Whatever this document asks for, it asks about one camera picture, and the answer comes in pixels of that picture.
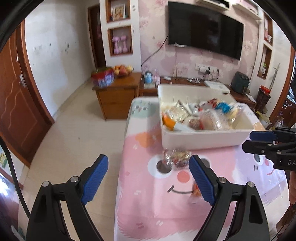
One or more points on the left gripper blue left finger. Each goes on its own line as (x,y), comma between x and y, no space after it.
(47,221)

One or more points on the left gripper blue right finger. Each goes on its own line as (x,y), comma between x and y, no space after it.
(249,220)

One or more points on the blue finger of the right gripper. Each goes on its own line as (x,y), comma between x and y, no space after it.
(254,147)
(282,135)

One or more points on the blue foil candy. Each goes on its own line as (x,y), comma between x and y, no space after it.
(223,107)

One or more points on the large clear printed biscuit bag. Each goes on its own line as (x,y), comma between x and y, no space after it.
(214,120)

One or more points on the clear nut candy pack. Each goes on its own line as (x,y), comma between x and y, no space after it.
(176,159)

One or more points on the orange white snack stick pack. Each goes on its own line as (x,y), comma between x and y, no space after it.
(170,124)

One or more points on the red white triangular snack pack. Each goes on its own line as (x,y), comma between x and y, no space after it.
(210,104)

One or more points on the dark date snack pack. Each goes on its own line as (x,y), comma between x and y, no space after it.
(195,124)

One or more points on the red white label snack bag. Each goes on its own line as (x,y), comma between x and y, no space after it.
(178,112)

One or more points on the white plastic jug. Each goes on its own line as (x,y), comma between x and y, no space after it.
(263,119)

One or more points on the red lidded dark container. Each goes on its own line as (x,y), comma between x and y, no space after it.
(262,98)

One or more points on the small clear candy pack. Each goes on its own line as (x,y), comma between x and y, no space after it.
(196,193)

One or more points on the dark green air fryer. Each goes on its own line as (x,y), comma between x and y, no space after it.
(240,83)

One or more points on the white set-top box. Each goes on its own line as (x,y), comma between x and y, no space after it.
(217,86)

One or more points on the white plastic storage bin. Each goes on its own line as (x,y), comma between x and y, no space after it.
(190,139)

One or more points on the white power strip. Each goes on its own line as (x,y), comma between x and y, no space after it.
(201,68)

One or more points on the wooden door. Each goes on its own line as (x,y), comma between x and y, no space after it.
(25,120)

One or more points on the pink toy figure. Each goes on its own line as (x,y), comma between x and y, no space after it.
(156,77)

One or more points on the blue snow globe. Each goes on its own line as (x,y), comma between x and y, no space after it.
(148,77)

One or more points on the wooden tv cabinet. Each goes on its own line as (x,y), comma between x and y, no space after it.
(115,100)

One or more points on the red round tin box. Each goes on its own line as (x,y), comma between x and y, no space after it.
(103,77)

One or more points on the fruit bowl with apples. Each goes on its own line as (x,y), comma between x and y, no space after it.
(122,70)

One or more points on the pink dumbbells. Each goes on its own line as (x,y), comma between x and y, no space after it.
(119,44)

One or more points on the framed picture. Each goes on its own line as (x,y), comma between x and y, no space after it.
(119,12)

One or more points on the black wall television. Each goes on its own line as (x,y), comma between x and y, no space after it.
(199,27)

